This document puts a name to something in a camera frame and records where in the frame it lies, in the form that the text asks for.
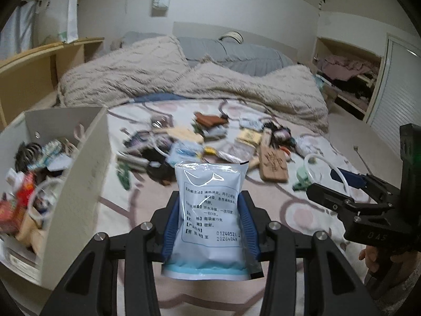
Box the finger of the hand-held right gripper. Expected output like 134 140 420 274
306 182 392 219
330 168 400 205

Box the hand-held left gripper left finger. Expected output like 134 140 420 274
39 191 180 316

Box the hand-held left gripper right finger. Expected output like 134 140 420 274
238 191 379 316

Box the mint green clip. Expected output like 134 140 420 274
294 168 317 191

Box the white plastic hoop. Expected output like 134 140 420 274
28 177 65 222
149 138 172 160
303 154 350 199

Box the white medicine sachet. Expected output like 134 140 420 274
167 141 205 166
161 161 249 281

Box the carved wooden plaque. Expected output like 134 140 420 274
258 148 289 182

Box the white storage box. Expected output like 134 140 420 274
0 106 109 290

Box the person's right hand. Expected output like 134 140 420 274
358 246 384 277

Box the printed bed sheet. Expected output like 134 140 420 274
99 100 400 316

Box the white yarn bundle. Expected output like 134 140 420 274
294 136 313 155

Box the black fabric item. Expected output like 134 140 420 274
146 162 176 186

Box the green clothes peg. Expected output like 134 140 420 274
117 161 132 190

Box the dark crochet yarn piece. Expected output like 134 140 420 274
263 122 293 149

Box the wardrobe alcove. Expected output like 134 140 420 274
312 38 384 122

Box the clear plastic nail box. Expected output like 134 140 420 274
219 143 255 166

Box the white louvered door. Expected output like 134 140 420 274
365 33 421 172

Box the round wooden lid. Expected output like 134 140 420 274
166 126 204 144

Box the gold yellow box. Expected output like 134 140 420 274
237 128 264 146

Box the teal plastic bag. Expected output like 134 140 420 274
314 74 328 95

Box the crumpled white blue packet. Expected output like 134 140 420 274
239 117 264 131

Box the pile of clothes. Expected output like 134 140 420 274
314 54 379 83

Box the brown leather pouch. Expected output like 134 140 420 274
194 112 229 127

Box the blue cloth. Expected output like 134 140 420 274
138 92 189 105

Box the green white foil packet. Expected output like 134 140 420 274
33 140 72 172

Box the red packet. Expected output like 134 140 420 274
0 173 37 234

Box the beige fuzzy blanket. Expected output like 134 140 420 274
57 36 329 135

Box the black coil hair claw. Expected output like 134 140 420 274
15 142 43 172

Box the grey quilt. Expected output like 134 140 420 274
122 31 294 73

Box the beige headboard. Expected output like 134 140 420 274
173 21 298 63

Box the wooden shelf unit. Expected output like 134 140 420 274
0 37 105 129

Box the white paper bag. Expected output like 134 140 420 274
43 0 79 44

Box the grey curtain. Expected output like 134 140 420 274
0 2 37 60

